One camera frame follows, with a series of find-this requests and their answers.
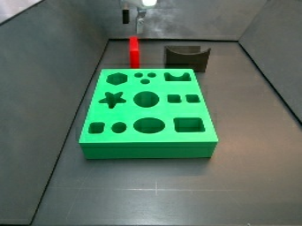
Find green foam shape board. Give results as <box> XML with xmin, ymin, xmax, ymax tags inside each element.
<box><xmin>78</xmin><ymin>69</ymin><xmax>217</xmax><ymax>159</ymax></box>

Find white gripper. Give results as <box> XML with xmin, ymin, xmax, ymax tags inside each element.
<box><xmin>120</xmin><ymin>0</ymin><xmax>157</xmax><ymax>34</ymax></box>

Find red double-square block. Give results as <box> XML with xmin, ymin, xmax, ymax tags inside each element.
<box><xmin>129</xmin><ymin>36</ymin><xmax>138</xmax><ymax>69</ymax></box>

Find black curved holder stand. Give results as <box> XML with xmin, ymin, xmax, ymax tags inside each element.
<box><xmin>164</xmin><ymin>46</ymin><xmax>211</xmax><ymax>72</ymax></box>

